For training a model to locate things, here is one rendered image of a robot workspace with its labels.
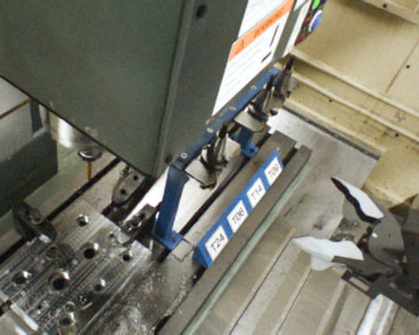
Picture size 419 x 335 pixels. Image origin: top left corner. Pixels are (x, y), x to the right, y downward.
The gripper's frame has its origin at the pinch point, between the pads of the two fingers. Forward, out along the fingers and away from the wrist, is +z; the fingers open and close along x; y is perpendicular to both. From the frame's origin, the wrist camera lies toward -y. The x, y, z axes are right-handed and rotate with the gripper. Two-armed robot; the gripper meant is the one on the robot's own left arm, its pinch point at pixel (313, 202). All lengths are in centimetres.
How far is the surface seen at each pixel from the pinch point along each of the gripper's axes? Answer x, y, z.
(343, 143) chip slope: 89, 60, 3
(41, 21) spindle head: -22.8, -26.1, 31.5
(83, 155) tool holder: -12.2, 6.9, 35.1
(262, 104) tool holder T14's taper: 38.0, 19.7, 22.4
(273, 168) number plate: 51, 51, 15
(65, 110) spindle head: -22.8, -15.6, 28.3
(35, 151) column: 14, 63, 80
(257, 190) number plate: 41, 51, 15
